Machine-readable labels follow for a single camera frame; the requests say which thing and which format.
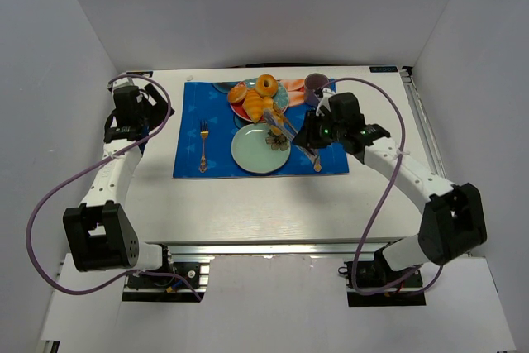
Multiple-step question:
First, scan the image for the striped croissant bread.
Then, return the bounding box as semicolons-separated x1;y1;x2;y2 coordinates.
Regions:
242;90;264;123

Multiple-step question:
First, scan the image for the red rimmed bread plate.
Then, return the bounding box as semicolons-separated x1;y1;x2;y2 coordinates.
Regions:
230;78;289;122

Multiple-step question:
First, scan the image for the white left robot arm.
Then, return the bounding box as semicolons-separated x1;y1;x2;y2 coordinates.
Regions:
63;83;174;272

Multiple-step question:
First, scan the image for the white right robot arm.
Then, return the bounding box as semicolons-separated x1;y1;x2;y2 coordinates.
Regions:
264;93;488;281

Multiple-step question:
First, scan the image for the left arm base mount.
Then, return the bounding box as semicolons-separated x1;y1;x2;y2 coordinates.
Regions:
122;246;213;303

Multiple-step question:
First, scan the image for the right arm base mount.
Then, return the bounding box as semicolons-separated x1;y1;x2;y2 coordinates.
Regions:
337;261;427;308

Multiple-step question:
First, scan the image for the gold ornate fork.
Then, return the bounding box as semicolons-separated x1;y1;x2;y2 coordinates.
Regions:
199;120;209;173

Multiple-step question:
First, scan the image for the purple mug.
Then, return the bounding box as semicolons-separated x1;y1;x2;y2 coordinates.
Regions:
303;73;329;107

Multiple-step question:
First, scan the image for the sesame burger bun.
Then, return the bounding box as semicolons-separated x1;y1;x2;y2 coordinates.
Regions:
227;84;248;104

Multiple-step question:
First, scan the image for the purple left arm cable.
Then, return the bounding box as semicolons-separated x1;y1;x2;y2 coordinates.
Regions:
26;74;204;303

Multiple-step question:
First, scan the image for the striped bread roll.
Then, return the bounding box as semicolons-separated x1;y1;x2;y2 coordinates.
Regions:
262;97;284;136

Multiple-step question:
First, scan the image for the gold iridescent knife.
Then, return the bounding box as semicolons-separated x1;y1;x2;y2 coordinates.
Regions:
305;149;322;173

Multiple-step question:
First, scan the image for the blue patterned placemat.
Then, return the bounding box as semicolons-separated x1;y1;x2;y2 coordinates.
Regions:
173;82;349;179

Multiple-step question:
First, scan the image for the aluminium table frame rail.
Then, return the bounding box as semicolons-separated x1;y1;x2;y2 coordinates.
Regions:
398;65;472;257

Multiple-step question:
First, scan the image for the light green flower plate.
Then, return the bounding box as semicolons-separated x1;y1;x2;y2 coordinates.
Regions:
231;123;291;174

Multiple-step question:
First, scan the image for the orange bagel ring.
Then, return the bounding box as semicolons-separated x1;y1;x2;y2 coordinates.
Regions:
254;74;279;98

